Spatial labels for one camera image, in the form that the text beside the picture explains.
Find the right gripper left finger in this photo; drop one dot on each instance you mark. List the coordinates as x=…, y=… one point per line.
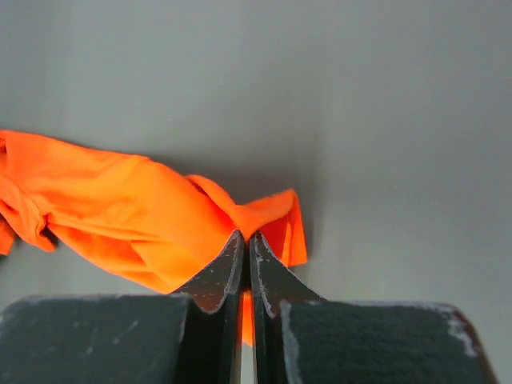
x=192, y=335

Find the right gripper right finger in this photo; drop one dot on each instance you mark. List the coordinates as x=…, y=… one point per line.
x=301, y=337

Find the orange t-shirt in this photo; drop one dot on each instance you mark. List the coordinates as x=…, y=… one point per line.
x=129, y=215

